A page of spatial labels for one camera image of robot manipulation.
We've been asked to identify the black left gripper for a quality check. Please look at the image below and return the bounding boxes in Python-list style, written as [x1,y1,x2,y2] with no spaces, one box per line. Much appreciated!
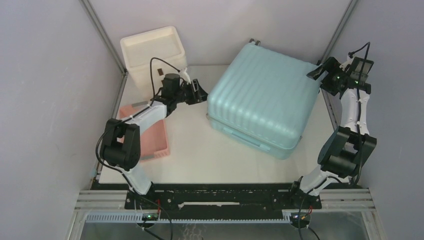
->
[173,79,211,106]

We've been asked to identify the light blue ribbed suitcase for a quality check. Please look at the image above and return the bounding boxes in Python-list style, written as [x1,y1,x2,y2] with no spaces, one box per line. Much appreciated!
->
[207,42,321,160]

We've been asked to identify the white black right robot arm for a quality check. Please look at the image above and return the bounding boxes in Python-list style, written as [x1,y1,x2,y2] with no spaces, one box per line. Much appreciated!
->
[289,53,377,208]

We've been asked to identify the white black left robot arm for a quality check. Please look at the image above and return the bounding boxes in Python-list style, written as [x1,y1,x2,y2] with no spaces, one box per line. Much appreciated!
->
[95,73,208,209]

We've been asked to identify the white stacked drawer box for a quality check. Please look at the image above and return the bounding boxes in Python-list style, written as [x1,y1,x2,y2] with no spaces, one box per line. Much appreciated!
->
[120,26,188,101]

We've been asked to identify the pink perforated plastic basket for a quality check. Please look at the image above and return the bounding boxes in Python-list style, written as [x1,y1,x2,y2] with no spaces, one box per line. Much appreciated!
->
[118,101,171,161]

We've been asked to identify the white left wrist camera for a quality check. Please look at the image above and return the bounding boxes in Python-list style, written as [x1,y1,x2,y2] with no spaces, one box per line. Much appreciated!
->
[179,67,192,84]

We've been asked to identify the black mounting base plate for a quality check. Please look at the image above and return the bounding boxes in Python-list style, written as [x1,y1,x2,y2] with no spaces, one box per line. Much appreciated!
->
[124,182,322,210]

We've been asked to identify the white slotted cable duct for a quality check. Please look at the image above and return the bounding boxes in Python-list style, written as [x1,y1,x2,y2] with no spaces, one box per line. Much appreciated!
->
[85,211,293,224]

